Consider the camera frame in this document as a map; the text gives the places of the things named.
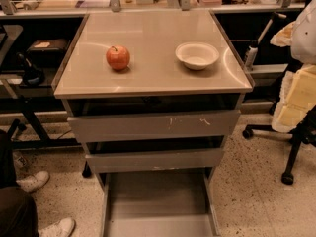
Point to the black office chair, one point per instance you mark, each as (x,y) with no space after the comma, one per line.
(305,133)

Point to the black box on shelf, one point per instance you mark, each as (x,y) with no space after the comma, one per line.
(47,53)

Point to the lower white sneaker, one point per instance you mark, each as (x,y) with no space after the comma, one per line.
(61,228)

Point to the black handheld device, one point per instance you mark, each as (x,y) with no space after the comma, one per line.
(32,76)

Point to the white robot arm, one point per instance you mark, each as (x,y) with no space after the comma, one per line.
(296,89)

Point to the middle drawer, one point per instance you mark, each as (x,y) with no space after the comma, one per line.
(154,160)

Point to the top drawer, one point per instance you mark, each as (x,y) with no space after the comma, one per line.
(153,126)

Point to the grey drawer cabinet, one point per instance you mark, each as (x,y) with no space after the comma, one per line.
(155,81)

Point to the upper white sneaker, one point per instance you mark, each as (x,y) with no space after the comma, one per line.
(34,182)

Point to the white bowl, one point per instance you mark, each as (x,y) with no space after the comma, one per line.
(197,55)

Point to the red apple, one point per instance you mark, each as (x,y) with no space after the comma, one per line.
(118,57)

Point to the white sneaker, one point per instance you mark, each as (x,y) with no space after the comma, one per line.
(34,182)
(61,228)

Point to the open bottom drawer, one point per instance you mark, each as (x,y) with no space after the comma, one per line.
(172,203)

